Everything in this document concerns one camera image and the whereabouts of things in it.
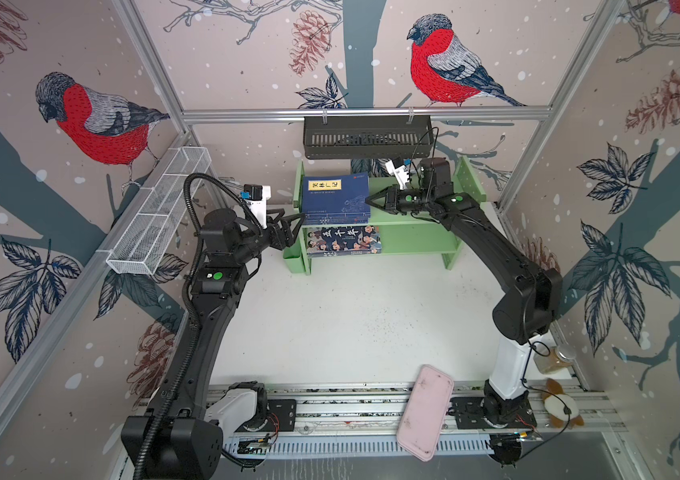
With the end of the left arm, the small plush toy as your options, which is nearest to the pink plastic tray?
the small plush toy

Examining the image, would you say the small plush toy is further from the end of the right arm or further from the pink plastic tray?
the end of the right arm

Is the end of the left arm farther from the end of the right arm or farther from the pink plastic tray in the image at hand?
the pink plastic tray

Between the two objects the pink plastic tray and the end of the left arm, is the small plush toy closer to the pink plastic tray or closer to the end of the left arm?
the pink plastic tray

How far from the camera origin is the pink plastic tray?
2.25 feet

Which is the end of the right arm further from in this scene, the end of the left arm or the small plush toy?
the small plush toy
